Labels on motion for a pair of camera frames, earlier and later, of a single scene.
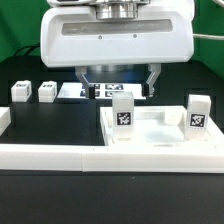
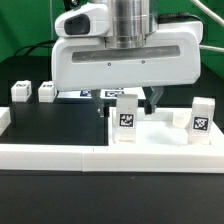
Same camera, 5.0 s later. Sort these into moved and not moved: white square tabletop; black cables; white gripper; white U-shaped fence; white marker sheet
Moved: white square tabletop; white gripper
Not moved: white U-shaped fence; black cables; white marker sheet
